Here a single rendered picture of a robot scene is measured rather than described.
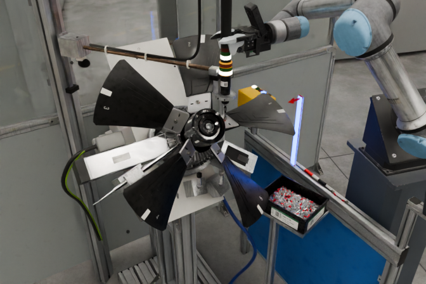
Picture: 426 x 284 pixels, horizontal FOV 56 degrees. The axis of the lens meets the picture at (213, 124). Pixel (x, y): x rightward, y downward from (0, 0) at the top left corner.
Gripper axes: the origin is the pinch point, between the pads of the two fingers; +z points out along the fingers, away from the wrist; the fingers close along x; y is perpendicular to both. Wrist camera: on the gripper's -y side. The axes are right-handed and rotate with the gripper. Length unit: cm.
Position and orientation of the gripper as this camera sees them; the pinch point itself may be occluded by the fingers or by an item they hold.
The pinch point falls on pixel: (217, 37)
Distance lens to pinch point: 126.6
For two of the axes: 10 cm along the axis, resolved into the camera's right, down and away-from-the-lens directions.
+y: 0.0, 8.5, 5.2
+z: -8.6, 2.7, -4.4
